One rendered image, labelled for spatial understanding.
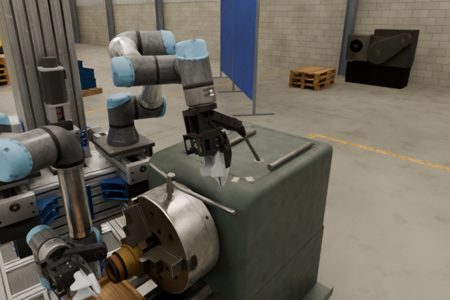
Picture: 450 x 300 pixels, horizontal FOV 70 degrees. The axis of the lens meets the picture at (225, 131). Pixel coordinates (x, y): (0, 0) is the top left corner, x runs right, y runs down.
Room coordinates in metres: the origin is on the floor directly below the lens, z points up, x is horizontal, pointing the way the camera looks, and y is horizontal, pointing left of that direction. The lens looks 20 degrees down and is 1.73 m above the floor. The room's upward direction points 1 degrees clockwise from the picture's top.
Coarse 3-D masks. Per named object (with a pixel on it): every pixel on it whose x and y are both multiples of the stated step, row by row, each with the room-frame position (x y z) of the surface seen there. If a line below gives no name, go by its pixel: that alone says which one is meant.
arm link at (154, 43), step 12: (144, 36) 1.17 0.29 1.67; (156, 36) 1.18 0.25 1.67; (168, 36) 1.20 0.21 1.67; (144, 48) 1.15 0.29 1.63; (156, 48) 1.16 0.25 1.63; (168, 48) 1.18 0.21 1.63; (144, 96) 1.39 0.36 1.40; (156, 96) 1.38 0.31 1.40; (144, 108) 1.42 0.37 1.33; (156, 108) 1.43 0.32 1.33
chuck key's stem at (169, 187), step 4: (168, 176) 0.79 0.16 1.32; (172, 176) 0.79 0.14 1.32; (168, 180) 0.79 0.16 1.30; (172, 180) 0.79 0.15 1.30; (168, 184) 0.79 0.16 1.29; (168, 188) 0.79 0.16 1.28; (172, 188) 0.79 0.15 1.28; (168, 192) 0.79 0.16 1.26; (172, 192) 0.80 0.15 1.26; (168, 196) 0.80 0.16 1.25; (168, 200) 0.80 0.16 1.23
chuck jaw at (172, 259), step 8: (152, 248) 0.75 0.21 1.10; (160, 248) 0.75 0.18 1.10; (144, 256) 0.72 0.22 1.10; (152, 256) 0.72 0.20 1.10; (160, 256) 0.72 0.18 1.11; (168, 256) 0.71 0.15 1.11; (176, 256) 0.71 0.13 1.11; (192, 256) 0.71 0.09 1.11; (144, 264) 0.70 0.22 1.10; (152, 264) 0.70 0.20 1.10; (160, 264) 0.70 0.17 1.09; (168, 264) 0.68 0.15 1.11; (176, 264) 0.69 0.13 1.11; (184, 264) 0.70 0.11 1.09; (192, 264) 0.71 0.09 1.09; (144, 272) 0.69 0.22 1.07; (160, 272) 0.70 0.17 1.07; (168, 272) 0.69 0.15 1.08; (176, 272) 0.68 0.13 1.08
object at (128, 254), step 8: (120, 248) 0.73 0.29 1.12; (128, 248) 0.73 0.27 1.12; (136, 248) 0.74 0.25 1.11; (112, 256) 0.70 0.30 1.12; (120, 256) 0.70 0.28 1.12; (128, 256) 0.70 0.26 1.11; (136, 256) 0.71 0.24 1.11; (104, 264) 0.71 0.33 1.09; (112, 264) 0.68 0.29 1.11; (120, 264) 0.68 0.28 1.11; (128, 264) 0.69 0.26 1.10; (136, 264) 0.70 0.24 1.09; (112, 272) 0.71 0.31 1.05; (120, 272) 0.67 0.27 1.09; (128, 272) 0.68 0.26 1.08; (136, 272) 0.70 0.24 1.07; (112, 280) 0.68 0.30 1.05; (120, 280) 0.67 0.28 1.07
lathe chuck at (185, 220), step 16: (160, 192) 0.84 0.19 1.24; (176, 192) 0.84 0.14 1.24; (144, 208) 0.82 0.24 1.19; (160, 208) 0.76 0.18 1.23; (176, 208) 0.78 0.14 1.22; (192, 208) 0.79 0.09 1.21; (160, 224) 0.77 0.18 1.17; (176, 224) 0.73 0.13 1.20; (192, 224) 0.75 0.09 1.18; (144, 240) 0.83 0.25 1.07; (160, 240) 0.77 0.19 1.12; (176, 240) 0.72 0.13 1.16; (192, 240) 0.72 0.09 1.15; (208, 240) 0.76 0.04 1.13; (208, 256) 0.75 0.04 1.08; (192, 272) 0.70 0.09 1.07; (176, 288) 0.73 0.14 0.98
